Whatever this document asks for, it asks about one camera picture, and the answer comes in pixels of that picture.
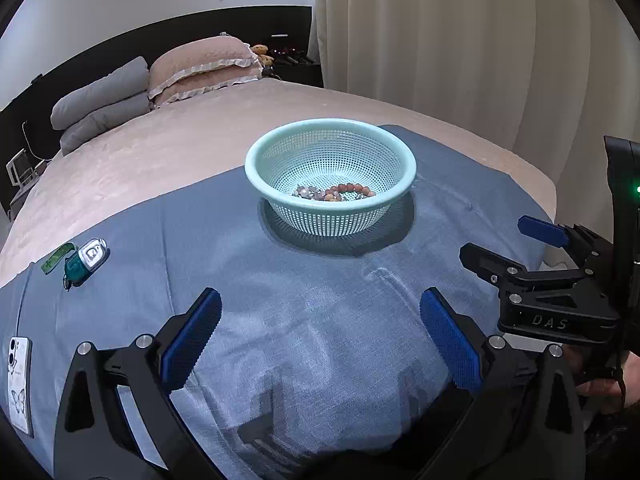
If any orange wooden bead bracelet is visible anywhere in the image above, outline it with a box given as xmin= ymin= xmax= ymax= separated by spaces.
xmin=325 ymin=181 xmax=376 ymax=202

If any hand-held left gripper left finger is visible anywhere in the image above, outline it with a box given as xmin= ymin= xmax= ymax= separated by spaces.
xmin=52 ymin=287 xmax=226 ymax=480

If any black headboard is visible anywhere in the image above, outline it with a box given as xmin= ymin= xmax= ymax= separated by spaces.
xmin=0 ymin=6 xmax=313 ymax=211

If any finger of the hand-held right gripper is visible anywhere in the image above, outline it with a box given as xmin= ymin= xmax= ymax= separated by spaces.
xmin=518 ymin=215 xmax=615 ymax=274
xmin=459 ymin=242 xmax=592 ymax=294

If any white bedside device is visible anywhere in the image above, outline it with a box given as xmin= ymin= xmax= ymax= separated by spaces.
xmin=6 ymin=149 xmax=38 ymax=186

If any person's right hand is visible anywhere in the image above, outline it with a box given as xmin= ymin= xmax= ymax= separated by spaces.
xmin=574 ymin=354 xmax=640 ymax=417

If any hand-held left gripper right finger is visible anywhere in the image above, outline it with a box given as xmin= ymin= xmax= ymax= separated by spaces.
xmin=415 ymin=287 xmax=588 ymax=480

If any cream curtain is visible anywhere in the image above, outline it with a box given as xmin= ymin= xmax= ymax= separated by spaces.
xmin=309 ymin=0 xmax=640 ymax=271

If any blue cloth mat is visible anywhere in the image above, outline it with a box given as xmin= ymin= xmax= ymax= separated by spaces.
xmin=0 ymin=124 xmax=556 ymax=480

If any pink frilled pillow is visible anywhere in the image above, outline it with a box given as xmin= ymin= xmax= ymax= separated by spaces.
xmin=148 ymin=36 xmax=264 ymax=93
xmin=150 ymin=62 xmax=263 ymax=110

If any black nightstand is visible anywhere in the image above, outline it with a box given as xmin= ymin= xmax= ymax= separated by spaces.
xmin=265 ymin=35 xmax=323 ymax=88

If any mint green plastic basket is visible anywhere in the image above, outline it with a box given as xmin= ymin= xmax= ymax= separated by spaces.
xmin=244 ymin=119 xmax=417 ymax=236

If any teal key pouch green strap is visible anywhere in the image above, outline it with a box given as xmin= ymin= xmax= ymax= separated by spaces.
xmin=41 ymin=237 xmax=111 ymax=292

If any beige bed blanket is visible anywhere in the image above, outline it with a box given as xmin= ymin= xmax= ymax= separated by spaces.
xmin=0 ymin=77 xmax=558 ymax=286

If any white phone butterfly case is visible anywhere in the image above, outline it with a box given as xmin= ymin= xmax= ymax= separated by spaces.
xmin=7 ymin=336 xmax=35 ymax=438

